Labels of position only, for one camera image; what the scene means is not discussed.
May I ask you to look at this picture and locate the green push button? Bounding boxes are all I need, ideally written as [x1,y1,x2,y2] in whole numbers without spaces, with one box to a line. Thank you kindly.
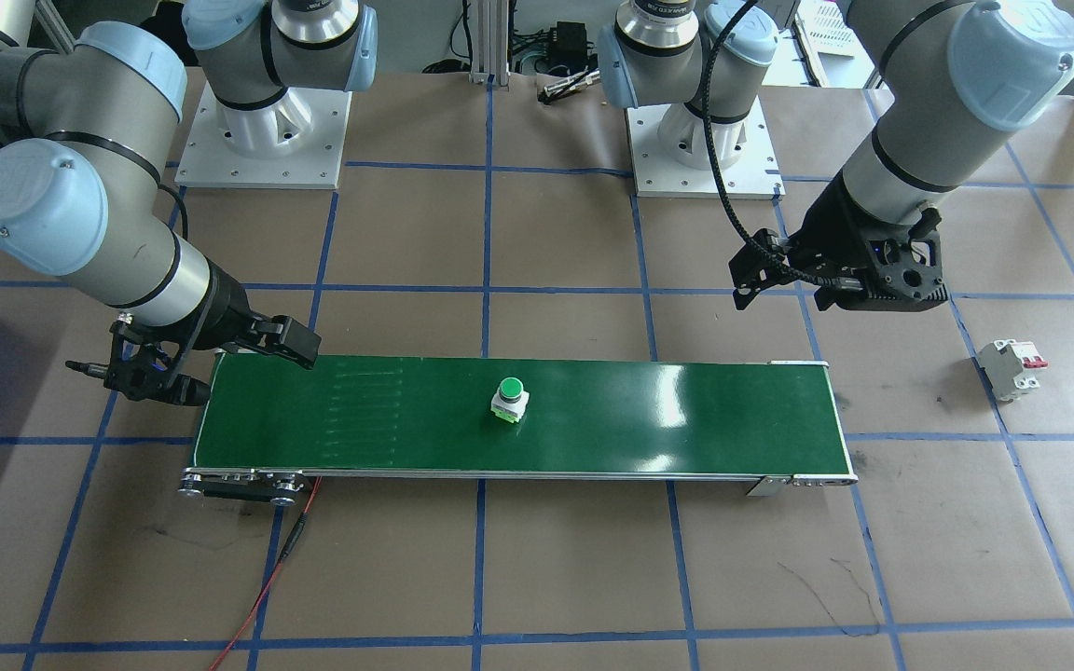
[489,377,531,425]

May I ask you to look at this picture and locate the green belt conveyor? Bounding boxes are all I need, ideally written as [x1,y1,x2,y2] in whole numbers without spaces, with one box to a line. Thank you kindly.
[178,349,860,509]

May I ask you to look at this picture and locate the white vented device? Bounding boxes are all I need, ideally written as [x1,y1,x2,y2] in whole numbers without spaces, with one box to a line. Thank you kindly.
[793,0,864,59]

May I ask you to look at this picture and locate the white circuit breaker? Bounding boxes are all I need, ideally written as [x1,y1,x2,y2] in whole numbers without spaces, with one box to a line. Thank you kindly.
[977,338,1049,403]

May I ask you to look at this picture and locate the silver cylindrical tool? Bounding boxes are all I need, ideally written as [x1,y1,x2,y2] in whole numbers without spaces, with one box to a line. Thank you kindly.
[537,67,605,105]

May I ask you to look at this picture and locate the black power adapter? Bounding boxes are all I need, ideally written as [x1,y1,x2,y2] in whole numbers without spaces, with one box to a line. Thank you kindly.
[546,22,594,66]

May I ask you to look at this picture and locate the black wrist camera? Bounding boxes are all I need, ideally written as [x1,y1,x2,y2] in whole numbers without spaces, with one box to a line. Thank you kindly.
[106,315,213,408]
[812,228,950,314]

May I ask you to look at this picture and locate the white square base plate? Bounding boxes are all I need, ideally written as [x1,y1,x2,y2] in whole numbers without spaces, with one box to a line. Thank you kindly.
[624,93,785,199]
[175,82,352,190]

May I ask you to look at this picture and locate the red wire with black connector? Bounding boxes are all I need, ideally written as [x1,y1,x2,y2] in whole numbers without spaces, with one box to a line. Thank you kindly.
[209,477,322,671]

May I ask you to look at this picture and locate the metal bar frame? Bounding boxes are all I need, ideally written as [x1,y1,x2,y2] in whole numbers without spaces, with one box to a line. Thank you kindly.
[461,0,513,87]

